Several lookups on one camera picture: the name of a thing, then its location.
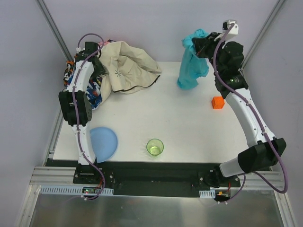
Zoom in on teal cloth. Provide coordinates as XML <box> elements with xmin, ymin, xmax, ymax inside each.
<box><xmin>177</xmin><ymin>29</ymin><xmax>209</xmax><ymax>90</ymax></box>

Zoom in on beige cloth garment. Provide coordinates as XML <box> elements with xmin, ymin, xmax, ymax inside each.
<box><xmin>98</xmin><ymin>41</ymin><xmax>162</xmax><ymax>101</ymax></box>

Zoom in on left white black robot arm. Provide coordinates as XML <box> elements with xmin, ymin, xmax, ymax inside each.
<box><xmin>58</xmin><ymin>42</ymin><xmax>102</xmax><ymax>165</ymax></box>

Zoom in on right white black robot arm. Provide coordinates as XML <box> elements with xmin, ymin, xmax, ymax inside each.
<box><xmin>192</xmin><ymin>33</ymin><xmax>288</xmax><ymax>193</ymax></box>

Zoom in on blue white patterned cloth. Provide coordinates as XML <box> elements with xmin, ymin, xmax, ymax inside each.
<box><xmin>86</xmin><ymin>76</ymin><xmax>103</xmax><ymax>110</ymax></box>

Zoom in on pink patterned cloth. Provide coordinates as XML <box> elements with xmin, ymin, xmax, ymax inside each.
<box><xmin>98</xmin><ymin>39</ymin><xmax>115</xmax><ymax>47</ymax></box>

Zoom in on orange black patterned cloth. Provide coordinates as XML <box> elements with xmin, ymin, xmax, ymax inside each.
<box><xmin>63</xmin><ymin>53</ymin><xmax>78</xmax><ymax>87</ymax></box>

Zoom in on orange cube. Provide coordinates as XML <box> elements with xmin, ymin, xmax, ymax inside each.
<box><xmin>211</xmin><ymin>96</ymin><xmax>225</xmax><ymax>109</ymax></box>

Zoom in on blue plastic plate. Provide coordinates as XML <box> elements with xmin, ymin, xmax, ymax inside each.
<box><xmin>90</xmin><ymin>127</ymin><xmax>118</xmax><ymax>163</ymax></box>

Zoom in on green transparent plastic cup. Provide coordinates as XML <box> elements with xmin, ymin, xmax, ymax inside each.
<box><xmin>146</xmin><ymin>139</ymin><xmax>164</xmax><ymax>157</ymax></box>

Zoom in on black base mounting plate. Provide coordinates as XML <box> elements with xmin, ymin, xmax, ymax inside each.
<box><xmin>46</xmin><ymin>159</ymin><xmax>241</xmax><ymax>198</ymax></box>

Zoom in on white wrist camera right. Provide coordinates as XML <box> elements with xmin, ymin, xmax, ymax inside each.
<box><xmin>223</xmin><ymin>19</ymin><xmax>239</xmax><ymax>37</ymax></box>

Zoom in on right aluminium frame post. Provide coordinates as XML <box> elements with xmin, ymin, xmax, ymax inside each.
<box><xmin>239</xmin><ymin>0</ymin><xmax>286</xmax><ymax>69</ymax></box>

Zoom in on aluminium frame post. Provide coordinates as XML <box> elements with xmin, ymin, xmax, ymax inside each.
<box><xmin>239</xmin><ymin>0</ymin><xmax>286</xmax><ymax>69</ymax></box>
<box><xmin>35</xmin><ymin>0</ymin><xmax>73</xmax><ymax>61</ymax></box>

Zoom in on left aluminium frame post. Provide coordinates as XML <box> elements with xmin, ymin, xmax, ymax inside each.
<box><xmin>35</xmin><ymin>0</ymin><xmax>73</xmax><ymax>61</ymax></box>

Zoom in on aluminium front rail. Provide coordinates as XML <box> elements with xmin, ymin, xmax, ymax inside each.
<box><xmin>30</xmin><ymin>166</ymin><xmax>79</xmax><ymax>185</ymax></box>

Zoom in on left white cable duct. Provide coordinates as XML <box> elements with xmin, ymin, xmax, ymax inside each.
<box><xmin>40</xmin><ymin>185</ymin><xmax>114</xmax><ymax>196</ymax></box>

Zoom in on white cable duct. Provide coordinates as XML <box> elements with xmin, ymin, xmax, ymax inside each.
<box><xmin>199</xmin><ymin>190</ymin><xmax>216</xmax><ymax>199</ymax></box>
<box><xmin>40</xmin><ymin>185</ymin><xmax>114</xmax><ymax>196</ymax></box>

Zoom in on right white cable duct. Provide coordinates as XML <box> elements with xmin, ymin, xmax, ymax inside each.
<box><xmin>199</xmin><ymin>190</ymin><xmax>216</xmax><ymax>199</ymax></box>

